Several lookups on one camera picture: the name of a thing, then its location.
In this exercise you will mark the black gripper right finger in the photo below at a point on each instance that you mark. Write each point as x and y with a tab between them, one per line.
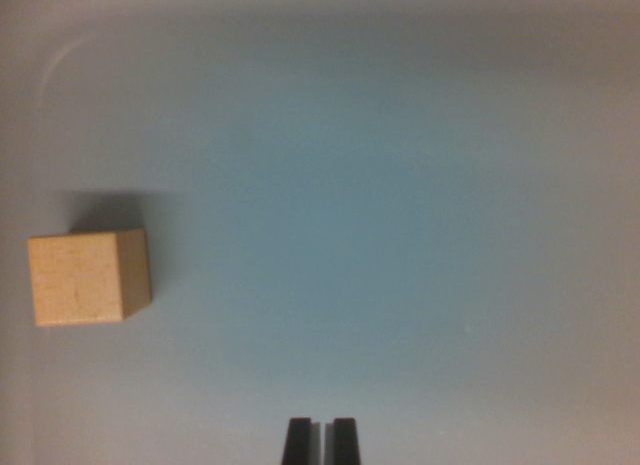
346	445

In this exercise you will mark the light wooden cube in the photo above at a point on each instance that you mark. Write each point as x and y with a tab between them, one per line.
80	280

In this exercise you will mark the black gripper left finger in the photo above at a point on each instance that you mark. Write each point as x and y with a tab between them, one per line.
299	445

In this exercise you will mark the white plastic tray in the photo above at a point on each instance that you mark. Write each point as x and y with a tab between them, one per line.
375	185

